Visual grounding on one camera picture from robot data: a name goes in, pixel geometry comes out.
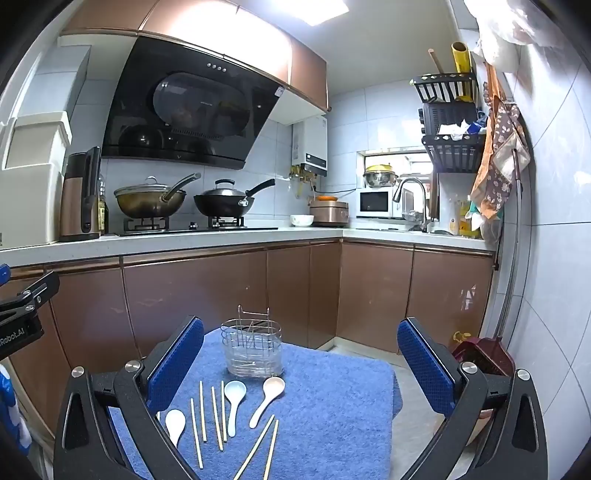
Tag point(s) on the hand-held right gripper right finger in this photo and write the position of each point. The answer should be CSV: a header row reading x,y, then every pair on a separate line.
x,y
425,369

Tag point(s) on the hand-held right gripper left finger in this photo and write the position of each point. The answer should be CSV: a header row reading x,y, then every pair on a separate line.
x,y
178,364

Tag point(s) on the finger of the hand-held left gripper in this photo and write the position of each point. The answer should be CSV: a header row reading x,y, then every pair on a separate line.
x,y
32,295

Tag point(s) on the wooden chopstick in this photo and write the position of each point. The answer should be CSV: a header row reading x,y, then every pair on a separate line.
x,y
223,410
217,417
196,434
272,447
202,406
256,445

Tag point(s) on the white ceramic spoon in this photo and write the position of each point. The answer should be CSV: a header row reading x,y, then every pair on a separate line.
x,y
175,424

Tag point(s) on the light blue ceramic spoon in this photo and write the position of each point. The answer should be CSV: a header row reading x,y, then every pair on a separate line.
x,y
234,392

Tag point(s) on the clear glass utensil holder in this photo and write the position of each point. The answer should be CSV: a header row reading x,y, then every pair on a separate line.
x,y
251,360

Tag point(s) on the beige ceramic spoon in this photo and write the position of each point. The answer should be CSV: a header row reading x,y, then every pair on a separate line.
x,y
272,386

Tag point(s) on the red dustpan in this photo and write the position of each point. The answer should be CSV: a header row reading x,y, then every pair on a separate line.
x,y
487,357

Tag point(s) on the brown lower cabinets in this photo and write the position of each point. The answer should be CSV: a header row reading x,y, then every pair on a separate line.
x,y
184,295

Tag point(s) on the blue and white plastic item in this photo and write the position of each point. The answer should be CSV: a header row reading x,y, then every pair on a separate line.
x,y
11,406

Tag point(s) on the white plastic container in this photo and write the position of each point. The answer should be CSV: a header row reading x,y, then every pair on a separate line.
x,y
32,194

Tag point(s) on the brown thermos kettle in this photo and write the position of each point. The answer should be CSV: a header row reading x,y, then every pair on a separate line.
x,y
76,203

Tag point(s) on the oil bottle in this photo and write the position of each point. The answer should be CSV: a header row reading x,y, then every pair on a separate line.
x,y
103,212

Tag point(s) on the blue terry towel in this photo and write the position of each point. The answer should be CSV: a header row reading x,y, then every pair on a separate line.
x,y
323,415

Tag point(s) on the gas stove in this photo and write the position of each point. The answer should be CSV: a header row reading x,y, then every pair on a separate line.
x,y
184,227

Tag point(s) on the bronze wok with glass lid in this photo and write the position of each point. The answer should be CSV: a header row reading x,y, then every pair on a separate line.
x,y
143,201

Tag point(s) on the yellow bottle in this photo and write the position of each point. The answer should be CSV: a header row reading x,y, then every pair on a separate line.
x,y
471,221

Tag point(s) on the black wok with steel lid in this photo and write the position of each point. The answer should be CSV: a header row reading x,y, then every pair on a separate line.
x,y
221,201

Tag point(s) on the white microwave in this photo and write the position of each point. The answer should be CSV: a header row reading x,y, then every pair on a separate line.
x,y
376,203

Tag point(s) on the steel faucet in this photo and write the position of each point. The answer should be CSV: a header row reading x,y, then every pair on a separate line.
x,y
418,189

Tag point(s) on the rice cooker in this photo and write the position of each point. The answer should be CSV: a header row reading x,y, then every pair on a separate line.
x,y
328,212

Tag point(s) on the white bowl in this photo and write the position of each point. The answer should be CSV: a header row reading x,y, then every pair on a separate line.
x,y
301,220

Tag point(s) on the steel pot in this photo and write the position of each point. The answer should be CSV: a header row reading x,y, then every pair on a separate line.
x,y
380,176

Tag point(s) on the brown patterned hanging cloth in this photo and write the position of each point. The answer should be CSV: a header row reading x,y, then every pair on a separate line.
x,y
501,157

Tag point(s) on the black range hood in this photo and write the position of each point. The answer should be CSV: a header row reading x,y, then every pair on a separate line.
x,y
184,101

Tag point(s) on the white water heater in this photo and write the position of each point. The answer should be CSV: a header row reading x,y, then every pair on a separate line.
x,y
310,143

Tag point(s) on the wooden rolling pin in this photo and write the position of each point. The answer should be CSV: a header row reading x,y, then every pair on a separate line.
x,y
436,62

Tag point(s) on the yellow roll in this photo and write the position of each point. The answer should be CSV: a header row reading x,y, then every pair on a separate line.
x,y
461,57

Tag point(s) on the white plastic bag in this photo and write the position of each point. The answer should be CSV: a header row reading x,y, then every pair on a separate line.
x,y
503,32

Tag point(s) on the black wall rack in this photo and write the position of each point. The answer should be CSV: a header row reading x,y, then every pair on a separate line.
x,y
455,154

